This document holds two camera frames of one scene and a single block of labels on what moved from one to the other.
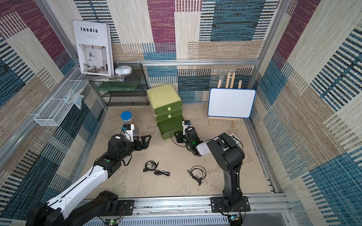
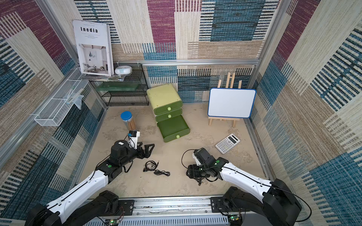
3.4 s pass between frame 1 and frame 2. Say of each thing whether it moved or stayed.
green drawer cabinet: stayed
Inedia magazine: stayed
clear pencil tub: stayed
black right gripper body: moved
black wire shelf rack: stayed
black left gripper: moved
